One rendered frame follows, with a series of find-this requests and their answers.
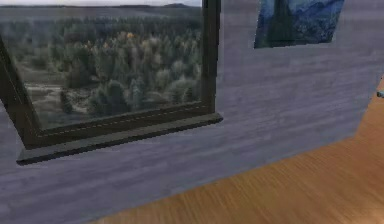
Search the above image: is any blue wall picture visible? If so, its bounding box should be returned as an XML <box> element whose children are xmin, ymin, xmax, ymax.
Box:
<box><xmin>253</xmin><ymin>0</ymin><xmax>346</xmax><ymax>50</ymax></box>

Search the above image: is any dark framed window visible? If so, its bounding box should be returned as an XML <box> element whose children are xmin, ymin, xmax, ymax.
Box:
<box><xmin>0</xmin><ymin>0</ymin><xmax>224</xmax><ymax>166</ymax></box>

